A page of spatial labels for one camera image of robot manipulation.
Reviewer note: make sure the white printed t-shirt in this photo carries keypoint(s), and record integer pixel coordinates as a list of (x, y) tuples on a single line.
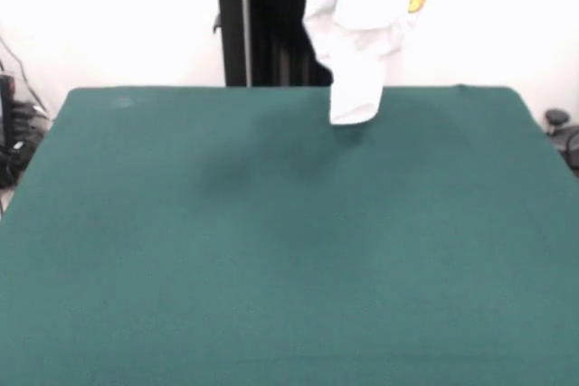
[(362, 33)]

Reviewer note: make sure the black office chair base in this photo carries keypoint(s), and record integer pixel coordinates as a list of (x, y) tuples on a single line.
[(558, 119)]

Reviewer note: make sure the dark green tablecloth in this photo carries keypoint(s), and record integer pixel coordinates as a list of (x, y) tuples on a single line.
[(271, 268)]

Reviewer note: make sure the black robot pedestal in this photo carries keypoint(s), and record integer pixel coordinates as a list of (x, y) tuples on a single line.
[(271, 33)]

